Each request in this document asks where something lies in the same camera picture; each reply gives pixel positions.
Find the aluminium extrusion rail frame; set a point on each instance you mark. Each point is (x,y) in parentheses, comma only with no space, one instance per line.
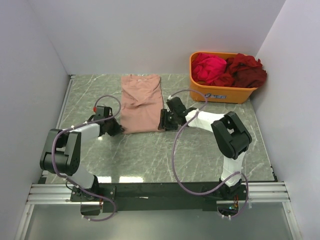
(265,214)

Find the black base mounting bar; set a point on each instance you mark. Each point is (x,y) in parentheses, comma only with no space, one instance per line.
(152,197)

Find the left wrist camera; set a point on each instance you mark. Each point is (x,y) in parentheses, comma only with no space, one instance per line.
(102,112)

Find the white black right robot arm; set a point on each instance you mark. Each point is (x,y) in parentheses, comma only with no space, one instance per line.
(232,138)

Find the dark red crumpled t-shirt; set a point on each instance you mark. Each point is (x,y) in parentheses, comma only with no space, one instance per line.
(242,71)

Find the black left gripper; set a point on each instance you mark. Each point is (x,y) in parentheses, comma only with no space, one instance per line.
(117,129)

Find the dusty pink printed t-shirt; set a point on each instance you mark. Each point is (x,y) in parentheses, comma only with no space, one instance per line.
(141,103)

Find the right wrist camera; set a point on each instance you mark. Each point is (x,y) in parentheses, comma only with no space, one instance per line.
(176,106)

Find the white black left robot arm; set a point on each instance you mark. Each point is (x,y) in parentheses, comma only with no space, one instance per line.
(61,154)

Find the orange plastic laundry basket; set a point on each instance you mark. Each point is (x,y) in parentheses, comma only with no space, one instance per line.
(217,94)

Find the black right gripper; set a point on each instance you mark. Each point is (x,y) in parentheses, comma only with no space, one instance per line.
(163,122)

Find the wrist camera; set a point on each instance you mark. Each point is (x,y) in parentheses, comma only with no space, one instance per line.
(102,112)
(176,106)

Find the bright pink crumpled t-shirt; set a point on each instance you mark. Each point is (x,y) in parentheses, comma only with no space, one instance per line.
(206,69)

